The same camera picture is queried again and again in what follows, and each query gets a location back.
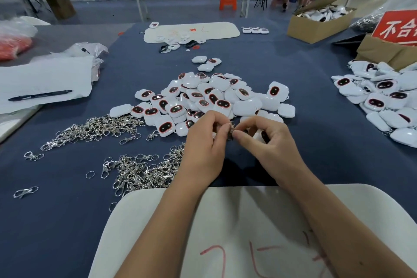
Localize black pen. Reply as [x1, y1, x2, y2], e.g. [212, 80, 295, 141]
[8, 89, 74, 102]

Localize white tag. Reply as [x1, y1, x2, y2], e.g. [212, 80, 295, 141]
[252, 128, 268, 145]

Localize white foam board red marks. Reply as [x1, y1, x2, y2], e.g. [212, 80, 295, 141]
[89, 185, 417, 278]

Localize long white foam board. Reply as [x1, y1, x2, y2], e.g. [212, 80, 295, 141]
[143, 22, 241, 45]

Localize flat brown cardboard box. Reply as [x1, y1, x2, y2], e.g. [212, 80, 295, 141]
[355, 33, 417, 71]

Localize person's right forearm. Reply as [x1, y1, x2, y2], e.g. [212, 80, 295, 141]
[280, 164, 417, 278]

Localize red sign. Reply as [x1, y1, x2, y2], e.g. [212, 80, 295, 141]
[371, 10, 417, 45]

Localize white plastic bag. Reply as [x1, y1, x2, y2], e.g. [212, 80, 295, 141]
[0, 16, 52, 40]

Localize person's right hand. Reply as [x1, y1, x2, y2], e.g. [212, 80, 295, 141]
[231, 116, 310, 184]

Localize orange bag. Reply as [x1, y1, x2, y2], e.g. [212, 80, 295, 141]
[0, 35, 33, 62]

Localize open cardboard box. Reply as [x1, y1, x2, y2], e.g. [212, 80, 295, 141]
[287, 0, 367, 45]

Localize person's left hand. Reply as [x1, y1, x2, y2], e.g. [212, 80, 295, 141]
[176, 110, 233, 187]

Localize person's left forearm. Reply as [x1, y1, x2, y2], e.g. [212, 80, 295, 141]
[114, 173, 219, 278]

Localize white paper sheet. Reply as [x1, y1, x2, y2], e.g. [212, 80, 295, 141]
[0, 56, 95, 116]

